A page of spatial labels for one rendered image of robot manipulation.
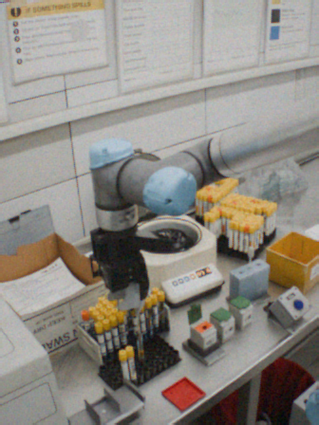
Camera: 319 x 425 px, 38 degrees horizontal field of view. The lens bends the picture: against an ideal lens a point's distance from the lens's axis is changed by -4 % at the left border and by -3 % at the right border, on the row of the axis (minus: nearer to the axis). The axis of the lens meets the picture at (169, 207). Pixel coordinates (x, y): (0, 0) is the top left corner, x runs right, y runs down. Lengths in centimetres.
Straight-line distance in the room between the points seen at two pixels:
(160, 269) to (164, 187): 55
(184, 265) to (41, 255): 40
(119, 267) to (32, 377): 26
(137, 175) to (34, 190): 65
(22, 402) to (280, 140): 56
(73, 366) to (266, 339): 46
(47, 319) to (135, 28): 83
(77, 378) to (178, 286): 37
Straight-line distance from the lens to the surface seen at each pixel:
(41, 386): 77
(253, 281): 123
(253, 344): 115
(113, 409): 98
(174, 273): 126
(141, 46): 143
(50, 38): 129
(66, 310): 111
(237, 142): 75
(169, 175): 71
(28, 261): 134
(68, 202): 141
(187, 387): 105
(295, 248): 142
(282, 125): 70
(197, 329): 107
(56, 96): 131
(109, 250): 85
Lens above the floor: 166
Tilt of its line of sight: 27 degrees down
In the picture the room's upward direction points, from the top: 3 degrees counter-clockwise
